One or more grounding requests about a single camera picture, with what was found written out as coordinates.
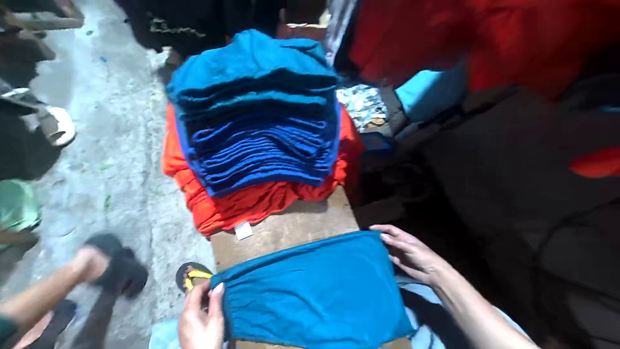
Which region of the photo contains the white patterned cloth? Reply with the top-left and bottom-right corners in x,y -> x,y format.
336,84 -> 388,131

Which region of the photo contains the dark blue box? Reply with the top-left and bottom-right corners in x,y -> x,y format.
359,131 -> 394,156

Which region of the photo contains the teal cloth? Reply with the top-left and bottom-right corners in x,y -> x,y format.
210,230 -> 416,349

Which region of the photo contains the grey striped fabric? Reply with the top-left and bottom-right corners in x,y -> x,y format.
325,0 -> 360,67

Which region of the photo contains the wooden bench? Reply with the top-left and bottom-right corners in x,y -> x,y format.
210,185 -> 412,349

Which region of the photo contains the large dark red cloth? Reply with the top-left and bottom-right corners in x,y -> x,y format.
349,0 -> 620,101

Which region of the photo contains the green bag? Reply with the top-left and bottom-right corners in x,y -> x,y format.
0,179 -> 42,234

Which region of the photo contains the light blue cloth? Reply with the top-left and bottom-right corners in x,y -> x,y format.
395,63 -> 469,123

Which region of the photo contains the white sandal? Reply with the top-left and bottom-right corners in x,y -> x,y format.
45,106 -> 77,147

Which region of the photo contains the orange-red cloth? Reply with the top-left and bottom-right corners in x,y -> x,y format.
162,99 -> 365,238

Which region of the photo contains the person's left hand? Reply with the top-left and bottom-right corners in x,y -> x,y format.
178,279 -> 225,349

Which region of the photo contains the black sandal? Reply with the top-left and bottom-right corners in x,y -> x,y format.
84,233 -> 149,300
24,299 -> 78,349

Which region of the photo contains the person's right hand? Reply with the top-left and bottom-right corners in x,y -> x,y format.
369,224 -> 452,287

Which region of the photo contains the stack of teal and blue clothes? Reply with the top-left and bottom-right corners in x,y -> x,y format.
166,29 -> 342,198

